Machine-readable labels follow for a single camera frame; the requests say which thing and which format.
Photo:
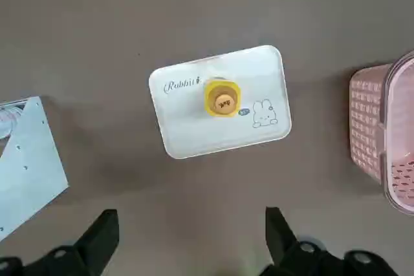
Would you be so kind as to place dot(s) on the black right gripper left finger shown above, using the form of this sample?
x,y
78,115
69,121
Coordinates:
x,y
81,250

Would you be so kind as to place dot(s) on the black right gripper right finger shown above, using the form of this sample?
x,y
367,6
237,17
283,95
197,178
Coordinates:
x,y
291,256

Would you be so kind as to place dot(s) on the pink perforated plastic basket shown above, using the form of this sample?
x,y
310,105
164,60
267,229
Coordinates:
x,y
365,121

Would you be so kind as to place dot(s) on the clear plastic bin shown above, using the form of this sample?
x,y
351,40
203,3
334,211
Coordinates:
x,y
389,146

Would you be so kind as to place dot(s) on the clear acrylic shelf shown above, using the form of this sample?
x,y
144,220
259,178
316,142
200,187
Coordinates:
x,y
32,166

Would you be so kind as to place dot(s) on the yellow rock sugar pear bottle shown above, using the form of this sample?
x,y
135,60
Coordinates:
x,y
223,101

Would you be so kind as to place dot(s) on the white rabbit print tray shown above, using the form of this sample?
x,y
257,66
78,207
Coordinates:
x,y
194,133

